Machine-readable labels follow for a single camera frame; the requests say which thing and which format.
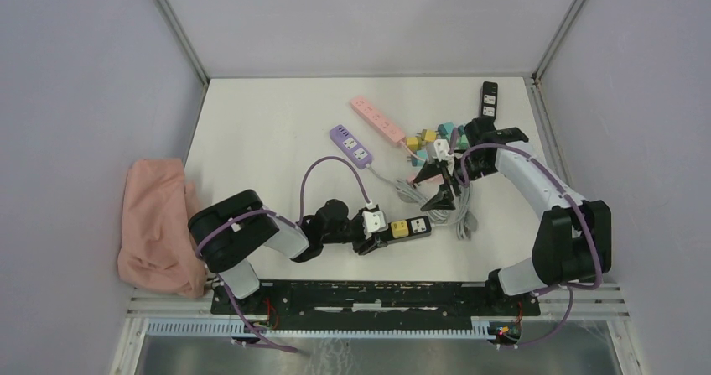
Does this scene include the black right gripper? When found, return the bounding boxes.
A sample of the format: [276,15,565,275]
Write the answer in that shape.
[413,153,499,211]

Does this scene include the yellow charger plug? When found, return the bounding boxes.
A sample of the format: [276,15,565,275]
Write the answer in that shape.
[390,220,409,239]
[404,137,423,153]

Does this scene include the teal cube plug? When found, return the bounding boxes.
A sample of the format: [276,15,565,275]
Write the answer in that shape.
[407,149,428,167]

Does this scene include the small black power strip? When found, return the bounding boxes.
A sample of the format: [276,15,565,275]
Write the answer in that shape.
[381,216,433,244]

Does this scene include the yellow cube plug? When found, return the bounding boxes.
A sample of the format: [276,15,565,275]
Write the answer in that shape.
[418,129,439,143]

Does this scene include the purple power strip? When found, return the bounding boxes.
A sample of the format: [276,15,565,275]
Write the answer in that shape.
[329,125,373,169]

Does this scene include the pink power strip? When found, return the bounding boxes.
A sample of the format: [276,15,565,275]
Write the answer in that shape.
[350,96,406,146]

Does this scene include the black power strip green USB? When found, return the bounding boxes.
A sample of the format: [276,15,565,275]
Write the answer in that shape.
[480,81,499,119]

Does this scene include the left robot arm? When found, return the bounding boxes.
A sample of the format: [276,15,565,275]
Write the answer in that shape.
[188,190,389,314]

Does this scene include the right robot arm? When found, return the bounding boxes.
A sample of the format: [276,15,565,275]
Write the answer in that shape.
[413,117,612,315]

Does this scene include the pink cloth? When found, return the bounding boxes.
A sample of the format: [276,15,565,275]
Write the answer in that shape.
[117,159,207,299]

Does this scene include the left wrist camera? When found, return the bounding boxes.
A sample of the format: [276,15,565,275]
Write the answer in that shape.
[360,205,388,238]

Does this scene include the grey cable of small strip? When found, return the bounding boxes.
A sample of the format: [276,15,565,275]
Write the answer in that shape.
[430,185,479,242]

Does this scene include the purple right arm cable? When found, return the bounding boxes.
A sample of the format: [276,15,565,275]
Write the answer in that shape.
[449,128,604,350]

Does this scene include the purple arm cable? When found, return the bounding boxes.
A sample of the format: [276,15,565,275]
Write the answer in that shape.
[449,128,604,350]
[193,156,374,355]

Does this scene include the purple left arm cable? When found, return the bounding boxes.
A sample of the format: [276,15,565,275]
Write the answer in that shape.
[193,156,374,355]

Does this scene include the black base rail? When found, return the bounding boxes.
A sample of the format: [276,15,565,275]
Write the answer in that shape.
[237,279,541,331]

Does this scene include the white slotted cable duct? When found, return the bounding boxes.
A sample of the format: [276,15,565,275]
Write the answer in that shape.
[145,317,495,341]

